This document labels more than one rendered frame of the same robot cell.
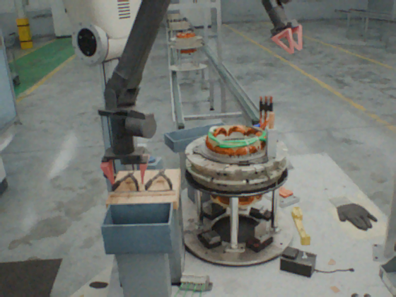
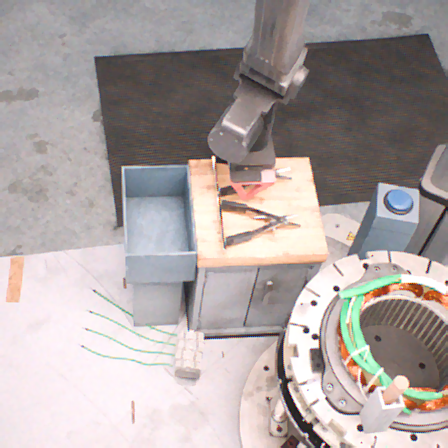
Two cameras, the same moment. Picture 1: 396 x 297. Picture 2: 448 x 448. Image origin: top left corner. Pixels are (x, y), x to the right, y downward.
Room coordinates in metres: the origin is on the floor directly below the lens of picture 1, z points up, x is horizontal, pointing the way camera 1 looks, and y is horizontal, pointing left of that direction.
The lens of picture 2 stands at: (0.79, -0.53, 2.06)
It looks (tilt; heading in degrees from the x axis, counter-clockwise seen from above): 56 degrees down; 75
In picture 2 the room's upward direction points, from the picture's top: 10 degrees clockwise
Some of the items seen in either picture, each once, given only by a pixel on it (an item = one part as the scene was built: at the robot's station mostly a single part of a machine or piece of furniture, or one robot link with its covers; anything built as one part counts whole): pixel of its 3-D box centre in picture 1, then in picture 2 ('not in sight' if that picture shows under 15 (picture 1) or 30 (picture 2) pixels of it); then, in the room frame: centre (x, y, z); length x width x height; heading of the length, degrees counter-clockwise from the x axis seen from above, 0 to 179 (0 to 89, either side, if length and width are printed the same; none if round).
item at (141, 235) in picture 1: (143, 259); (156, 256); (0.87, 0.16, 0.92); 0.17 x 0.11 x 0.28; 89
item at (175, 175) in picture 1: (146, 189); (255, 209); (1.03, 0.15, 1.05); 0.20 x 0.19 x 0.02; 179
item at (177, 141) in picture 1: (201, 165); not in sight; (1.45, -0.01, 0.92); 0.25 x 0.11 x 0.28; 113
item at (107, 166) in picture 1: (116, 169); not in sight; (1.01, 0.23, 1.13); 0.07 x 0.07 x 0.09; 0
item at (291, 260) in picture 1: (298, 260); not in sight; (0.97, -0.28, 0.81); 0.10 x 0.06 x 0.06; 60
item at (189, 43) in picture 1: (187, 52); not in sight; (4.19, 0.06, 0.94); 0.39 x 0.39 x 0.30
